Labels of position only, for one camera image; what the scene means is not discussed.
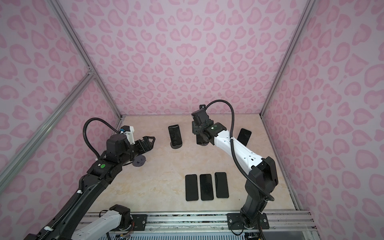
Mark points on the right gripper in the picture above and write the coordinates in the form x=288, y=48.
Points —
x=194, y=126

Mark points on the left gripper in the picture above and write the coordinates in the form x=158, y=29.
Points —
x=148, y=145

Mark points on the black phone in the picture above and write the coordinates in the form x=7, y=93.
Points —
x=199, y=138
x=206, y=187
x=244, y=136
x=175, y=134
x=221, y=183

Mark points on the purple stand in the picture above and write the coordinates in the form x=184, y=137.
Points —
x=139, y=161

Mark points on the pink-edged phone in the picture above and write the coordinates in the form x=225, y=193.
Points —
x=191, y=187

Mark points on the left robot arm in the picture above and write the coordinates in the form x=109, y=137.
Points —
x=91, y=185

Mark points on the back centre dark stand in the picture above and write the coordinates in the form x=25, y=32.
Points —
x=203, y=143

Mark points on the dark stand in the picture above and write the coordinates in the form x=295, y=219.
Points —
x=176, y=144
x=203, y=143

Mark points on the back left dark stand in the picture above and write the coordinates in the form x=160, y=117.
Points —
x=176, y=144

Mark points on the left diagonal aluminium bar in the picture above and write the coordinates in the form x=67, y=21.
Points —
x=18, y=161

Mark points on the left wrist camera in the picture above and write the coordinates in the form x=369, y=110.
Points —
x=128, y=131

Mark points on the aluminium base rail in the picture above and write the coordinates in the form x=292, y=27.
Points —
x=205, y=225

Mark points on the right corner aluminium post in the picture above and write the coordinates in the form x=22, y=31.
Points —
x=297, y=34

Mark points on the corner aluminium post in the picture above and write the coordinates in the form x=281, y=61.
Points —
x=297, y=34
x=64, y=20

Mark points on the left corner aluminium post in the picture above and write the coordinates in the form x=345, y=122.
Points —
x=64, y=20

